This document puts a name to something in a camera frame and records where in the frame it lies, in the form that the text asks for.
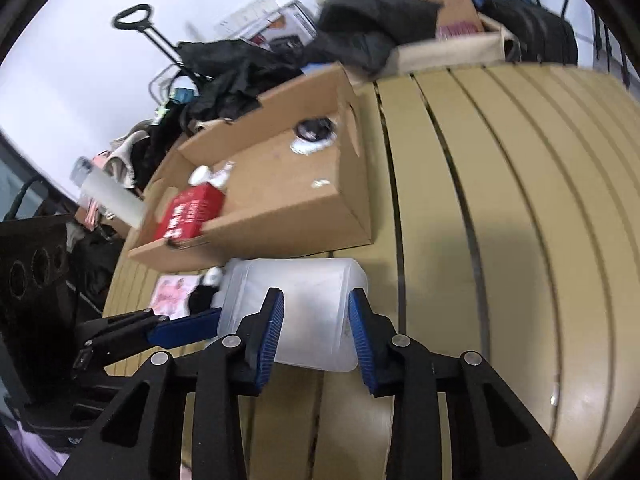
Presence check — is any white flower-shaped dish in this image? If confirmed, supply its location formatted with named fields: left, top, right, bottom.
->
left=290, top=130, right=338, bottom=157

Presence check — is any wire trolley basket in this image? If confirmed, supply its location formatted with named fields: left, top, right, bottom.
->
left=150, top=62, right=201, bottom=111

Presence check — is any black suitcase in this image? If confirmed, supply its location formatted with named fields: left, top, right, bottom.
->
left=480, top=0, right=578, bottom=66

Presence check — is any white wall socket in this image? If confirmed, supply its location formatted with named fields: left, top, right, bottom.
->
left=215, top=0, right=281, bottom=36

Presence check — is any black trolley handle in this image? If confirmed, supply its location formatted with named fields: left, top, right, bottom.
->
left=111, top=4, right=201, bottom=86

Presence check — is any translucent plastic container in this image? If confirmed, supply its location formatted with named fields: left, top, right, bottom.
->
left=217, top=258, right=369, bottom=372

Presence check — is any person's purple clothing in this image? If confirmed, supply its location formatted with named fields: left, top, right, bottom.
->
left=10, top=420, right=71, bottom=478

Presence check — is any black cloth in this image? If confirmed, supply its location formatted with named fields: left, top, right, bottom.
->
left=305, top=0, right=443, bottom=73
left=177, top=37, right=306, bottom=131

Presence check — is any printed appliance box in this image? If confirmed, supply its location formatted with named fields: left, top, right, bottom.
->
left=245, top=0, right=318, bottom=51

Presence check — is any black cabinet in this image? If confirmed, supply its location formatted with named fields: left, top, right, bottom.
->
left=0, top=215, right=76, bottom=411

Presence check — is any beige fabric bag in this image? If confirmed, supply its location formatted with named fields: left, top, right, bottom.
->
left=345, top=15, right=521, bottom=83

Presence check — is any red box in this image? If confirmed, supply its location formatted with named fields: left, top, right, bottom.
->
left=154, top=183, right=226, bottom=243

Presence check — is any large cardboard box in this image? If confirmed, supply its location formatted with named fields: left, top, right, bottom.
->
left=334, top=0, right=486, bottom=43

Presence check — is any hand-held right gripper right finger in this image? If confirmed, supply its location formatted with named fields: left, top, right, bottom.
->
left=347, top=287, right=578, bottom=480

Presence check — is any white paper tube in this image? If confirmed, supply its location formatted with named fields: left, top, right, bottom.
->
left=80, top=172, right=147, bottom=228

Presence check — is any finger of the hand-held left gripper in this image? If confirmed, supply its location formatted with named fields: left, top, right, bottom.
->
left=75, top=307, right=223, bottom=358

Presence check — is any clear plastic object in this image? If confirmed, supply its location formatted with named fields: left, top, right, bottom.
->
left=70, top=156, right=96, bottom=186

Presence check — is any black coiled cable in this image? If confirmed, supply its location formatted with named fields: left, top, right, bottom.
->
left=295, top=116, right=335, bottom=142

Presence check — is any pink beige clothes pile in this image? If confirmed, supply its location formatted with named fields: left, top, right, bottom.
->
left=92, top=130, right=151, bottom=191

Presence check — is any pink booklet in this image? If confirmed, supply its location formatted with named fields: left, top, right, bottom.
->
left=150, top=274, right=203, bottom=320

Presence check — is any black metal rack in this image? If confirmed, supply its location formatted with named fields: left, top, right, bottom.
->
left=560, top=0, right=636, bottom=91

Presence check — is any white bottle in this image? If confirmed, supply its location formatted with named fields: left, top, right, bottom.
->
left=188, top=161, right=236, bottom=191

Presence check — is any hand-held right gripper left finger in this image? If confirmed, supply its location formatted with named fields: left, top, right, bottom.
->
left=57, top=287, right=286, bottom=480

